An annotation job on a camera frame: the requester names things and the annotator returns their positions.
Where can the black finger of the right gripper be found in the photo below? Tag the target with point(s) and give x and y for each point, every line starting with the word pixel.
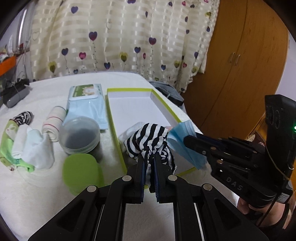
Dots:
pixel 216 158
pixel 201 143

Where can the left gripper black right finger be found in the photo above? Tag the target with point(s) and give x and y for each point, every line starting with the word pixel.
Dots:
pixel 201 212

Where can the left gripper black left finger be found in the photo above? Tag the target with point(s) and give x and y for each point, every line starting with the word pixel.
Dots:
pixel 97 213

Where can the black white striped sock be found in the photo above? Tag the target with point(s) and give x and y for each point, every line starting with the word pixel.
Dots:
pixel 23 118
pixel 148 140

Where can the cream red-striped towel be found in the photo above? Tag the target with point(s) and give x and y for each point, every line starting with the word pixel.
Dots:
pixel 51 126

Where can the green patterned baby sock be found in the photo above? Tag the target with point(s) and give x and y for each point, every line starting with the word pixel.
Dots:
pixel 7 142

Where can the person right hand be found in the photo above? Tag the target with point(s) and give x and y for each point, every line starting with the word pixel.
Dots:
pixel 271 215

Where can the green round lid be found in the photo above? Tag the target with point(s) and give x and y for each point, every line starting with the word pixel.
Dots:
pixel 80 171

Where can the dark grey bag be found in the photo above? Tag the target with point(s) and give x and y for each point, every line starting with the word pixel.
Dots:
pixel 169 92

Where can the clear round plastic jar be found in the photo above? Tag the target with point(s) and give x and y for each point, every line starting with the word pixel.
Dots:
pixel 80 135

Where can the green-edged white box tray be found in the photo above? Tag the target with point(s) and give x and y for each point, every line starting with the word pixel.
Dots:
pixel 128 106

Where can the wooden wardrobe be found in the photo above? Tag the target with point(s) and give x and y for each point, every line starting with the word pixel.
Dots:
pixel 245 62

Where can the heart patterned cream curtain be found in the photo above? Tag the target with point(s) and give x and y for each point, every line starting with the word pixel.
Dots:
pixel 164 41

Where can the blue wet wipes pack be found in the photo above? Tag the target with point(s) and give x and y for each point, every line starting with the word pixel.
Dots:
pixel 88 101

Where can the black grey VR headset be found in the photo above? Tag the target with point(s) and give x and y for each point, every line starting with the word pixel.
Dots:
pixel 16 92

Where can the orange storage tray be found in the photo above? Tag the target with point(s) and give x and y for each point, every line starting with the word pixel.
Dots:
pixel 7 65

